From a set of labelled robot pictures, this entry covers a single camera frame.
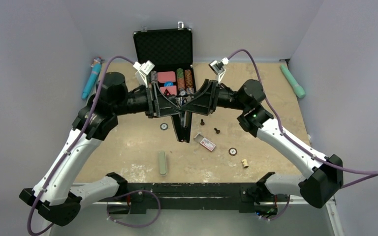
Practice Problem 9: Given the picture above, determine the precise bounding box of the black stapler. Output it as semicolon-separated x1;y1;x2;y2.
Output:
171;111;192;143

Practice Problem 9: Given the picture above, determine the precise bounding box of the blue marker pen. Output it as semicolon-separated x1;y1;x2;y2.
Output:
81;57;103;100

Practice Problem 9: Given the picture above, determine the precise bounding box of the black poker chip case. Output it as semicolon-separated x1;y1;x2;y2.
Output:
133;22;197;106

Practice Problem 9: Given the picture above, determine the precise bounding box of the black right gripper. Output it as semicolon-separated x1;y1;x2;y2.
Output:
181;79;249;116

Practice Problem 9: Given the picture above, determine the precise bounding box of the white chess rook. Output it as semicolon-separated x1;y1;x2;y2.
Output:
241;159;249;169

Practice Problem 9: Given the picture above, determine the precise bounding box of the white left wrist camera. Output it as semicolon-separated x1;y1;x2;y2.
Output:
133;60;155;88

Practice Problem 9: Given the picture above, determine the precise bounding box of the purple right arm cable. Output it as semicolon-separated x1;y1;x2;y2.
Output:
228;49;378;190

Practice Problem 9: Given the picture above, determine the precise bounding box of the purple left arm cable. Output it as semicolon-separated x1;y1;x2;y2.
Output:
26;56;136;236

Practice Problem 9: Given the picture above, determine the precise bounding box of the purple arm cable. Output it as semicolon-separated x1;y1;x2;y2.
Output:
228;49;378;190
26;56;136;236

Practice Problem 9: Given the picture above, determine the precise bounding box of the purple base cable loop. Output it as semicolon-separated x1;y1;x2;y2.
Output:
106;189;161;228

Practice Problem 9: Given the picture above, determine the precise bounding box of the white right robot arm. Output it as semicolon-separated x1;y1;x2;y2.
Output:
181;79;344;208

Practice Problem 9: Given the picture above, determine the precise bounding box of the green marker pen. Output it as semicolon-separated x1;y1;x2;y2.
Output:
280;64;306;99

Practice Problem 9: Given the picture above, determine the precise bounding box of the brown poker chip right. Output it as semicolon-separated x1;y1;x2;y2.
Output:
228;147;238;156

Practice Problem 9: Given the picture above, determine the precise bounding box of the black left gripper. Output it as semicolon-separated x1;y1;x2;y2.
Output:
112;81;182;118

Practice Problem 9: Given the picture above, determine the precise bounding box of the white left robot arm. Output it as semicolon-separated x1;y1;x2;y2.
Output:
19;72;180;226

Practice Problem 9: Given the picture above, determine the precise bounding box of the red white staple box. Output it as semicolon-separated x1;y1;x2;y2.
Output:
193;133;216;152

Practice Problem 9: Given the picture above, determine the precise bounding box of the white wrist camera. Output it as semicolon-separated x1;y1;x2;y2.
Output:
133;60;155;88
209;57;229;84

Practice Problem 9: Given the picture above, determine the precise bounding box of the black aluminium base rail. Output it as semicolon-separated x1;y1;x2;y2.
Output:
97;182;293;214

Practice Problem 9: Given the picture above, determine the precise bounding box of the poker chip near stapler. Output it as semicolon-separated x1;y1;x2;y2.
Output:
160;123;168;130

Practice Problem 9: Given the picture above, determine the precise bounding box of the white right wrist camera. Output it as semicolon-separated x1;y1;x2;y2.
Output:
209;57;229;84

